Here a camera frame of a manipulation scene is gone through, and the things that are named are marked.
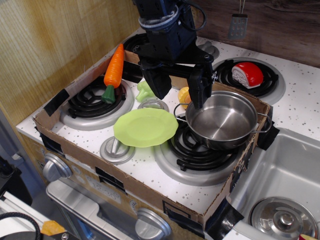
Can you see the yellow toy corn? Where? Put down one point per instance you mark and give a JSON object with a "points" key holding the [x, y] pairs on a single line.
{"points": [[184, 97]]}

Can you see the middle silver stovetop knob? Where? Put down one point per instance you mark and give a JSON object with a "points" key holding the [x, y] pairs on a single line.
{"points": [[155, 104]]}

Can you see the orange toy carrot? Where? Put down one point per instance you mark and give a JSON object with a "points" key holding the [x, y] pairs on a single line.
{"points": [[113, 75]]}

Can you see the front right black burner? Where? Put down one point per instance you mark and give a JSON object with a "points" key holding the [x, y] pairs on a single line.
{"points": [[187, 161]]}

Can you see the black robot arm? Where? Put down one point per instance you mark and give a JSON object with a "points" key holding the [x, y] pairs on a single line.
{"points": [[166, 11]]}

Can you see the silver stovetop knob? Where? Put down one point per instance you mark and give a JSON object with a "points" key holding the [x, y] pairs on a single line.
{"points": [[210, 49], [155, 104], [115, 152]]}

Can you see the black burner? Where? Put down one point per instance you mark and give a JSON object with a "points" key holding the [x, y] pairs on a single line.
{"points": [[87, 112], [270, 91], [136, 43], [187, 161]]}

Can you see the silver oven door handle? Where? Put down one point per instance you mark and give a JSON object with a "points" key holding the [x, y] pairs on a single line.
{"points": [[84, 210]]}

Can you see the red white toy cheese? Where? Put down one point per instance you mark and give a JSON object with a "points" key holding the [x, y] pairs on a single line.
{"points": [[247, 74]]}

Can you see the silver oven knob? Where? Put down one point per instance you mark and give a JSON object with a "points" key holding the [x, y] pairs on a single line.
{"points": [[150, 226], [55, 168]]}

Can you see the back left black burner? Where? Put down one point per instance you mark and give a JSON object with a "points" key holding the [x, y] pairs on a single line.
{"points": [[136, 43]]}

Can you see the back right black burner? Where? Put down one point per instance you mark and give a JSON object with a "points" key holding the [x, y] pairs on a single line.
{"points": [[270, 91]]}

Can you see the left silver oven knob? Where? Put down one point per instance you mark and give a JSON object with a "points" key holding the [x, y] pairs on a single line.
{"points": [[55, 168]]}

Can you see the yellow sponge piece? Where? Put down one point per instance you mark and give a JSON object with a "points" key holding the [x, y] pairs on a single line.
{"points": [[51, 228]]}

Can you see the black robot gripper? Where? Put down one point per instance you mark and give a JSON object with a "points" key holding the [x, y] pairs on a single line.
{"points": [[171, 50]]}

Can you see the front silver stovetop knob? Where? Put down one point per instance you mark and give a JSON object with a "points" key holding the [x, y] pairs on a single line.
{"points": [[115, 152]]}

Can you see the back silver stovetop knob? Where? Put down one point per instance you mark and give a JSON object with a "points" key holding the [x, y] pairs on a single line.
{"points": [[210, 49]]}

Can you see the right silver oven knob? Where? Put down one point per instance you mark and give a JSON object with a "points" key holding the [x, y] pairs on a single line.
{"points": [[150, 226]]}

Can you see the grey hanging spatula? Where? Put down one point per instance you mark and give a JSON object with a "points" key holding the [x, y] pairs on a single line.
{"points": [[238, 24]]}

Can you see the silver pot lid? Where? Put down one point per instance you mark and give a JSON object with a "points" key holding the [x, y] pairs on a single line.
{"points": [[283, 219]]}

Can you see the green toy broccoli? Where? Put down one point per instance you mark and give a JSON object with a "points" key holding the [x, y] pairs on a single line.
{"points": [[144, 91]]}

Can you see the stainless steel pot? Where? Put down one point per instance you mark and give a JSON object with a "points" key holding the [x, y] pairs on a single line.
{"points": [[225, 121]]}

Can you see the front left black burner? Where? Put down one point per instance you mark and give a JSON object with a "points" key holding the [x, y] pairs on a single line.
{"points": [[87, 112]]}

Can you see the grey metal sink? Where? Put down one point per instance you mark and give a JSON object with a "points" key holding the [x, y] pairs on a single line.
{"points": [[289, 168]]}

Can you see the light green plastic plate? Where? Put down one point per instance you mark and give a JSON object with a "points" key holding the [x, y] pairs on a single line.
{"points": [[146, 127]]}

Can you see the brown cardboard fence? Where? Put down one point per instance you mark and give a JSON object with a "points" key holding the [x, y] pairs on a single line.
{"points": [[139, 182]]}

